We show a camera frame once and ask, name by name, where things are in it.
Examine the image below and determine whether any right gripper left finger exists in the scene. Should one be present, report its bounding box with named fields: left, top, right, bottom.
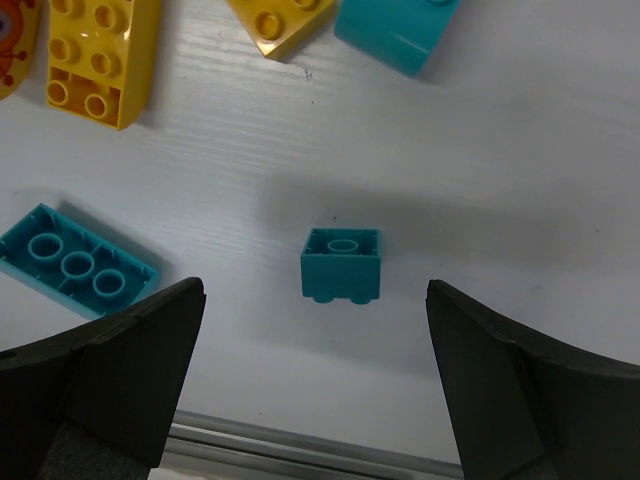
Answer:
left=1, top=277, right=205, bottom=479

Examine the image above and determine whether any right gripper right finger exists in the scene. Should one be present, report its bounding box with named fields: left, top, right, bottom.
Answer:
left=426, top=280, right=639, bottom=479

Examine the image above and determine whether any long teal lego brick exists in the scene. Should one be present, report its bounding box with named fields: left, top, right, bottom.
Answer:
left=1, top=204, right=160, bottom=320

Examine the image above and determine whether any small teal lego cube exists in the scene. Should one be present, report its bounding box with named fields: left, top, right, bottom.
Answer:
left=300, top=228, right=382, bottom=305

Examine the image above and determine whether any small yellow lego brick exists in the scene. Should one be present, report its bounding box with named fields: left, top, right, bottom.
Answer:
left=227, top=0, right=337, bottom=61

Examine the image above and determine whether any yellow lego long brick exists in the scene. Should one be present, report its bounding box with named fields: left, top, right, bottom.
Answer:
left=46, top=0, right=162, bottom=130

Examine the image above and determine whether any orange printed lego brick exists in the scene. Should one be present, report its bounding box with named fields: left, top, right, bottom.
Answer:
left=0, top=0, right=43, bottom=100

